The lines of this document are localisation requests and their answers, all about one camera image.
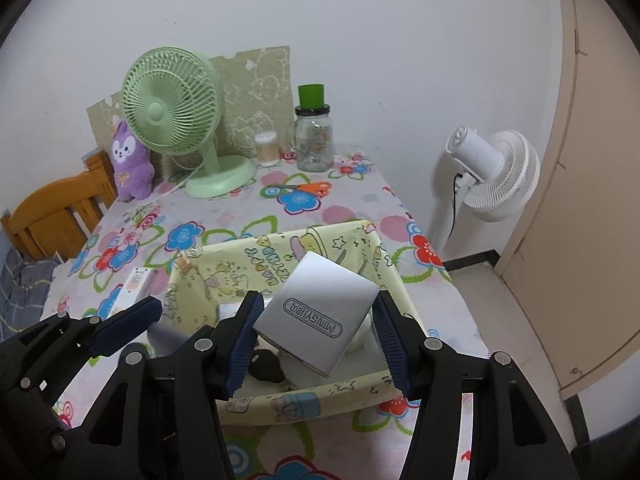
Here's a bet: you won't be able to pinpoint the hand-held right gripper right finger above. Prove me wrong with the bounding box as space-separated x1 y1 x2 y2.
374 292 576 480

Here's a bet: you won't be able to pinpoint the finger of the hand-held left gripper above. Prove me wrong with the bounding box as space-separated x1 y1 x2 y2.
0 296 163 441

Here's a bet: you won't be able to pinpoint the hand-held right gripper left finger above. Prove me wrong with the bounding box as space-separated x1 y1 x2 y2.
75 291 265 480

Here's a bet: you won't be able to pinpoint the yellow printed fabric storage box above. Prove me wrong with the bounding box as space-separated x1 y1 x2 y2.
162 220 426 426

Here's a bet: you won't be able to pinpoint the silver rectangular box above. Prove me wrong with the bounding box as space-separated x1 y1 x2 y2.
252 251 380 379

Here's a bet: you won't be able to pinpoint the white round puff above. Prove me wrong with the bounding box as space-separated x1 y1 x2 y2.
347 310 376 352

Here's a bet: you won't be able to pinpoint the small white printed box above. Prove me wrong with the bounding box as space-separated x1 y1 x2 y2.
107 267 156 321

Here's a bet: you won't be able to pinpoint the grey checked cloth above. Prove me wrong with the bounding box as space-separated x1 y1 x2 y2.
0 235 61 341

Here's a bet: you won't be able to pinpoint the wooden chair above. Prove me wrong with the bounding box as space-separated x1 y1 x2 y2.
0 151 118 262

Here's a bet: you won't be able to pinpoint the purple plush toy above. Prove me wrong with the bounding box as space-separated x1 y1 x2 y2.
111 121 155 202

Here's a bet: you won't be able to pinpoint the orange scissors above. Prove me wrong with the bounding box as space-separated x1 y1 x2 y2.
274 181 332 197

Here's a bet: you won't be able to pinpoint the clear cotton swab container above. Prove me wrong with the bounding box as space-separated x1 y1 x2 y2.
254 131 280 168

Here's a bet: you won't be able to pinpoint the glass jar with green lid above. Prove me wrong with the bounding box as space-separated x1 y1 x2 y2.
286 84 334 172

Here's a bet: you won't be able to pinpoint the white standing fan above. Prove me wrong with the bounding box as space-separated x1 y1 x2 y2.
431 126 542 256

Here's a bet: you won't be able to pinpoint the green desk fan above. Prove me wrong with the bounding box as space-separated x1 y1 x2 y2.
122 47 257 199

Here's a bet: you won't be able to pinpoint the beige door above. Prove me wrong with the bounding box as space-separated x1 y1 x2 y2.
492 0 640 401

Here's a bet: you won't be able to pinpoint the beige bear-print board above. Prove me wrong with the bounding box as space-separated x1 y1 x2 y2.
87 46 292 181

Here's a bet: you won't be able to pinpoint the white fan cable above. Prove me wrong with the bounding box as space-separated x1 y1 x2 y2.
150 167 206 206

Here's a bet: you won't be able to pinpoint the black fan cable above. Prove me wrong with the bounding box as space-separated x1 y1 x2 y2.
446 172 466 236

